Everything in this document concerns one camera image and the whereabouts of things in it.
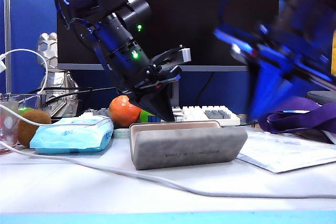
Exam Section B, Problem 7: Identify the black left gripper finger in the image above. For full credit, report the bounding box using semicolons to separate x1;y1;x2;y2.
128;83;176;123

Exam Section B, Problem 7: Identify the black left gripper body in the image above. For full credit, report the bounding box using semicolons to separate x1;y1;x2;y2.
130;62;182;97

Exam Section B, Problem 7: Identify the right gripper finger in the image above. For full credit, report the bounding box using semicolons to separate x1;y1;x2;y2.
246;65;306;124

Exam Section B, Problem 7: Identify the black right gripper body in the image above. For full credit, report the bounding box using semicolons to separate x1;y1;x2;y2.
213;24;336;86

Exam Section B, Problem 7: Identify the grey suede glasses case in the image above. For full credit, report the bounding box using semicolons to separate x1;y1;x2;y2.
129;120;249;171

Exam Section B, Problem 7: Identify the large green apple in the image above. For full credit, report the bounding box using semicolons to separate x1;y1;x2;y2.
139;110;156;123

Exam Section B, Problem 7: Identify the grey monitor stand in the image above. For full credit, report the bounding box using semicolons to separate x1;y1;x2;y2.
167;80;180;109

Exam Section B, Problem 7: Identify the rubik's cube with printed stickers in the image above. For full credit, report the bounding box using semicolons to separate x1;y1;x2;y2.
147;114;184;123

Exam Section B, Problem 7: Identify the orange fruit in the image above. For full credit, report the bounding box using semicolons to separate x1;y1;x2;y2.
109;94;142;128

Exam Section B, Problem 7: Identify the white and grey keyboard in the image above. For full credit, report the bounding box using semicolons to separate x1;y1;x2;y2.
78;105;242;128

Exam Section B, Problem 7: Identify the white tape roll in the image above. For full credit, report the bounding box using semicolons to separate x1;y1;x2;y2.
113;128;131;138

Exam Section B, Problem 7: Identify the yellow box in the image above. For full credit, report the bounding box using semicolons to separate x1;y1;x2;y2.
331;34;336;76

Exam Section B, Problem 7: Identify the grey cushion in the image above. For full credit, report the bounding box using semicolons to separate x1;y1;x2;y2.
306;90;336;107

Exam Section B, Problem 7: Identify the black computer monitor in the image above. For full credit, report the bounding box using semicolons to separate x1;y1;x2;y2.
56;0;279;72

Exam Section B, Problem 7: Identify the light blue tissue pack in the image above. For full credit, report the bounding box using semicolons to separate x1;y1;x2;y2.
29;115;114;155

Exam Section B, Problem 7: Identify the silver geometric figurine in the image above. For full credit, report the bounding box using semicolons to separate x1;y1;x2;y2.
36;32;80;118

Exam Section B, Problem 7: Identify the small green apple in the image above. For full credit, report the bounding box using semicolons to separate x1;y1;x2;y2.
17;107;34;116

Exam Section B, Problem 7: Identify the brown kiwi fruit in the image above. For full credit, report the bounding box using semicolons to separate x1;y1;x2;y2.
17;109;53;147

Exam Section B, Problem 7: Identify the clear cup with red print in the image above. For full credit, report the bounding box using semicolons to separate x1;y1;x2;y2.
0;100;20;155

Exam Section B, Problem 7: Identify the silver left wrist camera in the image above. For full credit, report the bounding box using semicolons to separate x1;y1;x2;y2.
149;46;192;73

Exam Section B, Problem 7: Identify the purple fabric strap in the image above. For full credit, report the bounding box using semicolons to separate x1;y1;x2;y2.
258;96;336;145

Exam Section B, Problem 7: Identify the long black cable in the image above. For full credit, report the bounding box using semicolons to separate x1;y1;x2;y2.
26;86;118;104

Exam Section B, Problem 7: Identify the short black cable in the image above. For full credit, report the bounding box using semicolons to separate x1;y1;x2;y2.
197;71;215;107

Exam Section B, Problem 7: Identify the thick white cable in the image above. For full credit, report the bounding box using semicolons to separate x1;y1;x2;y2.
0;140;336;199

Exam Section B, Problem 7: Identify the thin white cable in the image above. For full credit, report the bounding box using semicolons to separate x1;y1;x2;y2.
0;48;49;104
0;103;112;128

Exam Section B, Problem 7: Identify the metal partition post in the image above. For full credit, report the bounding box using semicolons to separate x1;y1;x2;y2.
4;0;13;95

